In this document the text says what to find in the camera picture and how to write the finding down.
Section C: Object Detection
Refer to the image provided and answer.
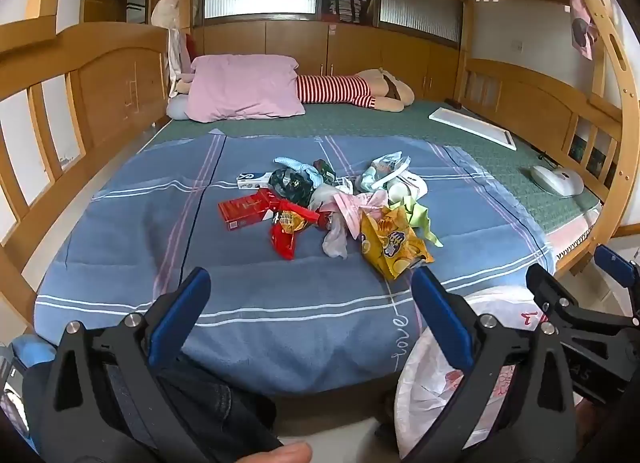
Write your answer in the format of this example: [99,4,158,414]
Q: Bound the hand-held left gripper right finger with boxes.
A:
[410,265,581,463]

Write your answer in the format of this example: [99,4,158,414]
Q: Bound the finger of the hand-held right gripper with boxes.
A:
[594,244,640,316]
[526,263,640,331]

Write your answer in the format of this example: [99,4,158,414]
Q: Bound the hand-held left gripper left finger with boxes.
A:
[22,267,283,463]

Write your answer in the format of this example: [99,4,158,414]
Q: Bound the white plastic bag red print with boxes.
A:
[392,285,556,459]

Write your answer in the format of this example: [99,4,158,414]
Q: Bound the yellow chip bag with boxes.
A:
[360,205,435,281]

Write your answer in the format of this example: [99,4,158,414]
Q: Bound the green paper strip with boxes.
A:
[400,195,445,249]

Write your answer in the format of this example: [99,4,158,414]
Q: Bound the red carton box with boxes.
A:
[217,189,281,233]

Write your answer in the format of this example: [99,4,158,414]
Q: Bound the white paper cup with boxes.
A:
[385,170,430,204]

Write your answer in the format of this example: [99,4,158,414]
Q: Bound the red snack wrapper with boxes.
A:
[270,203,333,261]

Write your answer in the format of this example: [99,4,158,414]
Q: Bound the translucent plastic bag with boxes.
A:
[307,183,351,260]

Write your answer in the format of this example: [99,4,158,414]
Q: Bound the pink plastic bag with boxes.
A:
[332,190,390,239]

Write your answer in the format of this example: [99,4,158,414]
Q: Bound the white toothpaste box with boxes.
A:
[236,172,273,191]

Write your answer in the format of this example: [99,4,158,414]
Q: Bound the light blue torn wrapper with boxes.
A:
[357,150,412,194]

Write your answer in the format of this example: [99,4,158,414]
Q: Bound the dark green wrapper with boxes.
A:
[268,159,337,206]

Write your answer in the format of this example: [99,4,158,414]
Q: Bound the blue face mask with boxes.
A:
[274,157,323,184]

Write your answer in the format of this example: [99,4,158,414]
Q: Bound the person's left hand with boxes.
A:
[235,442,313,463]

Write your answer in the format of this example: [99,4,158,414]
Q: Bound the blue plaid blanket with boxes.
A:
[32,133,556,396]

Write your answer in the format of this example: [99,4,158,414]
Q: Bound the white oval device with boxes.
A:
[529,164,586,197]

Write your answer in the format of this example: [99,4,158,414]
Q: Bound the light blue cloth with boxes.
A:
[10,335,56,369]

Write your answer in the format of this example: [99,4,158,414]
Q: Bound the white framed board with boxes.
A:
[428,107,518,151]

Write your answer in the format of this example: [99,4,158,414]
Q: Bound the green bed mat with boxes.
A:
[145,98,603,234]

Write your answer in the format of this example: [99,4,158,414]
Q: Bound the grey blue cushion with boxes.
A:
[166,95,193,121]

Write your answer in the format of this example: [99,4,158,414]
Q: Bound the pink pillow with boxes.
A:
[187,54,307,124]

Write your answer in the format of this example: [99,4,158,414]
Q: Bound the pink hanging cloth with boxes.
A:
[569,0,600,61]

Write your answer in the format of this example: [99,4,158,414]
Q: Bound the striped rag doll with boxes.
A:
[295,68,416,111]

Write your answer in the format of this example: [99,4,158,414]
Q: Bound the row of wooden cabinets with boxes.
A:
[192,18,461,101]

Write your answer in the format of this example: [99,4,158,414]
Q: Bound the wooden bunk bed frame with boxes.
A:
[0,0,640,324]

